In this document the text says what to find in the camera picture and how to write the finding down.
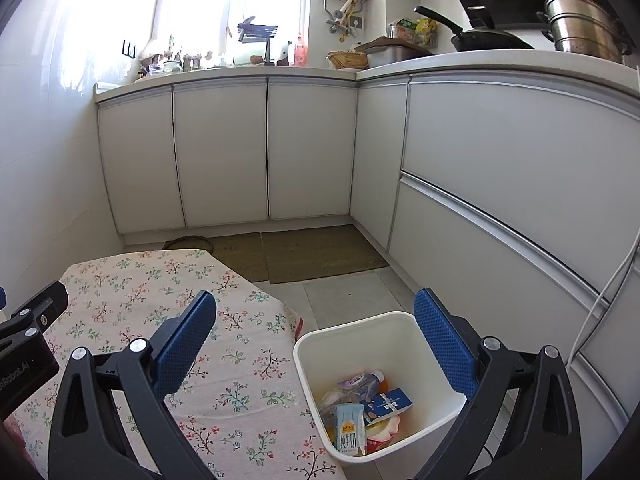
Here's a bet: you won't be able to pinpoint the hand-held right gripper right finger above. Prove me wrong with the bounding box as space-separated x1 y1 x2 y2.
412 287 582 480

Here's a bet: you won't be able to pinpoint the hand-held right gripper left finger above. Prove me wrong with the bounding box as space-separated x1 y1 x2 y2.
48 290 218 480

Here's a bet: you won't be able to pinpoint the white plastic trash bin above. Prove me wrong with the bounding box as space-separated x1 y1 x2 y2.
292 311 468 466

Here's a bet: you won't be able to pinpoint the blue cardboard box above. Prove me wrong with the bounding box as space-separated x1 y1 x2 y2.
361 388 414 425

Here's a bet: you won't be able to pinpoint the clear plastic bottle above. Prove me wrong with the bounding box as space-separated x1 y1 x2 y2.
320 370 386 411

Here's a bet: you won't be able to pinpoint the red instant noodle bowl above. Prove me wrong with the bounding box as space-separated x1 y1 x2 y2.
365 412 403 456

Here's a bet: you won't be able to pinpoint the silver blue milk carton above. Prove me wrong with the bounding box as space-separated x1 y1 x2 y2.
334 404 369 457

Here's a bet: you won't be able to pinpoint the floral tablecloth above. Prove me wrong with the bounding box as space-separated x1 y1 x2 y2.
10 249 351 480

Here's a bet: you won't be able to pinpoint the round woven pad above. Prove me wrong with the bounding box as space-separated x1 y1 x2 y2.
162 235 216 255

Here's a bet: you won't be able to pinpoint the small olive floor mat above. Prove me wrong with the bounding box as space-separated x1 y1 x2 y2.
207 232 271 283

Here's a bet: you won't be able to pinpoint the large olive floor mat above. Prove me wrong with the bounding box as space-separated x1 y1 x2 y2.
260 224 390 285

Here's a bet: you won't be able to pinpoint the white kitchen cabinet unit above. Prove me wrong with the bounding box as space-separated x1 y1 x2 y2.
95 67 640 431

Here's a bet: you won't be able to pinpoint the row of small windowsill items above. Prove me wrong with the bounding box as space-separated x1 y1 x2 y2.
135 35 236 78

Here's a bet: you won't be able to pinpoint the white kitchen countertop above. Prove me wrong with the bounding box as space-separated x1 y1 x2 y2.
95 47 640 101

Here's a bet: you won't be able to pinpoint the metal tray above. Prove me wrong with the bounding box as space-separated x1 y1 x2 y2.
355 37 433 68

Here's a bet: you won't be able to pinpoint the wicker basket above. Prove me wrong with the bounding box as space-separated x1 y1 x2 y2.
326 50 370 71

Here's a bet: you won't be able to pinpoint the black frying pan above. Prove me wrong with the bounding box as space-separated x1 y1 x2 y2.
414 5 536 52

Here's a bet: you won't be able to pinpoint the black dish rack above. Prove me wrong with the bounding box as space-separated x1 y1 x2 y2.
236 16 278 66

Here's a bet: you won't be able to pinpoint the snack packets on counter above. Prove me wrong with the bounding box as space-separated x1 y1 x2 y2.
389 16 440 48

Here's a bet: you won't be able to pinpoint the bright kitchen window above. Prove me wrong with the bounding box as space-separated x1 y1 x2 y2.
65 0 321 81

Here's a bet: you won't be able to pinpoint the steel steamer pot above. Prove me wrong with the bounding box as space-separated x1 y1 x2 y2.
537 0 636 65

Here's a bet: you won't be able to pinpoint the white hose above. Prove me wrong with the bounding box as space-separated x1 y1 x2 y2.
567 240 640 366

